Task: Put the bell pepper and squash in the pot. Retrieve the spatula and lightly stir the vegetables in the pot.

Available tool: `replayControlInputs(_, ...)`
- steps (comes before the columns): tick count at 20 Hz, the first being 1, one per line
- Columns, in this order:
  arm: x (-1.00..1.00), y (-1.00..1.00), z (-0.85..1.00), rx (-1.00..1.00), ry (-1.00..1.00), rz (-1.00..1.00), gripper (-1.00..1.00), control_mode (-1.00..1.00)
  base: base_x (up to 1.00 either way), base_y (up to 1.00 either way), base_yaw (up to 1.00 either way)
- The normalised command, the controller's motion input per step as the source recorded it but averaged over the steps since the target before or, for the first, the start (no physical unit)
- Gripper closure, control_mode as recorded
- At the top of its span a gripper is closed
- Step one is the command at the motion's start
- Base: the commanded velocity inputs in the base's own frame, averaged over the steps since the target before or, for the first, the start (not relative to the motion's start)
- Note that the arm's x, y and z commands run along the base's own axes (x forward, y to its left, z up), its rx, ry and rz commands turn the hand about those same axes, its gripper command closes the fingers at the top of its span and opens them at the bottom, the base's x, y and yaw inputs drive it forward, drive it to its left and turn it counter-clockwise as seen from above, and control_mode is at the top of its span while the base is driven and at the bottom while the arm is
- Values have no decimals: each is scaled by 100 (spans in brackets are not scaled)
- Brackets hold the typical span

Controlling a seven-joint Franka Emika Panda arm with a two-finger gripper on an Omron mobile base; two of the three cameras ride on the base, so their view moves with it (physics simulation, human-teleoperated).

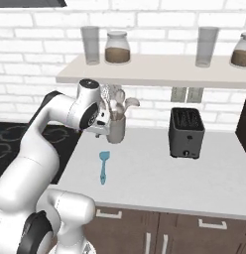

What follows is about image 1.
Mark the clear drinking glass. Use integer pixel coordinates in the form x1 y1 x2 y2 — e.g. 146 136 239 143
80 25 101 65
194 26 220 68

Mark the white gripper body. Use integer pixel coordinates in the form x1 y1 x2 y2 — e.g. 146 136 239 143
83 122 112 138

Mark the brown cupboard door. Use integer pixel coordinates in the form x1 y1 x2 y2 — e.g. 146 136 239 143
157 229 246 254
82 224 160 254

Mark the beige wall shelf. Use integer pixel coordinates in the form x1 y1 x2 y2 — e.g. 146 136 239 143
55 54 246 90

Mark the beige utensil pot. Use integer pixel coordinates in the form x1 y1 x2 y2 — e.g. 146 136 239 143
106 114 127 145

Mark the dark grey toaster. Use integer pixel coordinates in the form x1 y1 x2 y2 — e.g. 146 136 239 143
168 106 206 160

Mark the brown drawer front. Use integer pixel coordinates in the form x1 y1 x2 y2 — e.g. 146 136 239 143
90 205 161 230
158 211 246 237

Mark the metal whisk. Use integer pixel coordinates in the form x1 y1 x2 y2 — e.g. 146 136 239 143
100 83 122 110

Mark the beige wooden spoon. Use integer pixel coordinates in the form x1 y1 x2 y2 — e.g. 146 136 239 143
113 88 127 121
121 96 141 115

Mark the blue spatula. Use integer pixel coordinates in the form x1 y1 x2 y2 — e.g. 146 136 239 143
98 151 111 186

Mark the black hob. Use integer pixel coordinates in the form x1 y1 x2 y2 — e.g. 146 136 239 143
0 121 83 186

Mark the white drawer handle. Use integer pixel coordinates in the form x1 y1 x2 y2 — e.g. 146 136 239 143
95 208 123 220
197 218 228 230

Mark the grey wall socket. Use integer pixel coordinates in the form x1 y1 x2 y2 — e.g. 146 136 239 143
170 86 188 103
186 86 204 104

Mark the white cupboard door handle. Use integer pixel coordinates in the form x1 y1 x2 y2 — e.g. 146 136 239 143
144 231 152 254
161 233 170 254

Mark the glass jar with brown contents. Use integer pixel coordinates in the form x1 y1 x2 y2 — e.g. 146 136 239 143
230 32 246 68
104 30 132 65

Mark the dark extractor hood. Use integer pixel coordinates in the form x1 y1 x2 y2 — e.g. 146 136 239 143
0 0 68 9

